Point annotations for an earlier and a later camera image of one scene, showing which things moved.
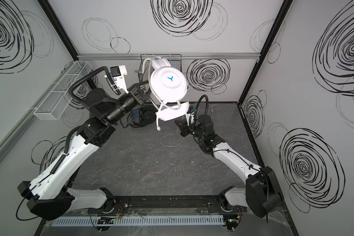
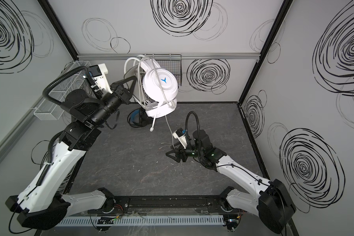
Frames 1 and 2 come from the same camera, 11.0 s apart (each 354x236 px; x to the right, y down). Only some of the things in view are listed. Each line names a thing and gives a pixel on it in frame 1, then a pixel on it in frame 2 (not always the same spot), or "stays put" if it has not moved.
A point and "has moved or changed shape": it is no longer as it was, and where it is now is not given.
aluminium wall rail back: (109, 56) stays put
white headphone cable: (171, 134) to (159, 75)
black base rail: (169, 204) stays put
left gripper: (138, 93) to (121, 94)
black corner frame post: (59, 27) stays put
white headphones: (168, 86) has moved or changed shape
